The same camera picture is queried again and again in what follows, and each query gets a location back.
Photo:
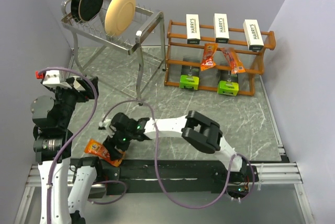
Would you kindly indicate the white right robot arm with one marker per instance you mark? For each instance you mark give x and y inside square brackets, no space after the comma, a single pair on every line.
[199,131]

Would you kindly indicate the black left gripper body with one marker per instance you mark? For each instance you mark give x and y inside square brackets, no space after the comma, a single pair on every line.
[67,98]

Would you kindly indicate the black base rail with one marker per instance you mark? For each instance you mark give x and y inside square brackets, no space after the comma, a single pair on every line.
[140,176]

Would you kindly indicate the orange razor blister pack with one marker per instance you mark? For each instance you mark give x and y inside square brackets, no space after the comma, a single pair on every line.
[233,60]

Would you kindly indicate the black green razor box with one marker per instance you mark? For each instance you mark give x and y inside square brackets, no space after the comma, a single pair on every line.
[189,78]
[228,83]

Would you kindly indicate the orange wooden shelf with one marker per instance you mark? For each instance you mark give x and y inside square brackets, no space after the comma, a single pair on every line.
[255,68]

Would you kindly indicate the chrome dish rack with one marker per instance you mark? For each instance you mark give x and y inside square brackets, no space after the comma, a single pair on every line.
[144,23]

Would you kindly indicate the white Harry's box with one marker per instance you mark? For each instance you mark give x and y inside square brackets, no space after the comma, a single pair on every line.
[253,35]
[221,29]
[192,29]

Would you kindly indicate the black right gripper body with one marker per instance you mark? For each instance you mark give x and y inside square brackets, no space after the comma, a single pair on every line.
[121,140]

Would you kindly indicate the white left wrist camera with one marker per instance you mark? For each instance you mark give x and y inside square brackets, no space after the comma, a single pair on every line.
[55,78]

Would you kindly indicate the beige round plate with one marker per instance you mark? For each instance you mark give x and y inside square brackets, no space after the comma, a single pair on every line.
[119,16]

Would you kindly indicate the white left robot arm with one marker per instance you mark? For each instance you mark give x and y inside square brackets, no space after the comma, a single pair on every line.
[52,146]

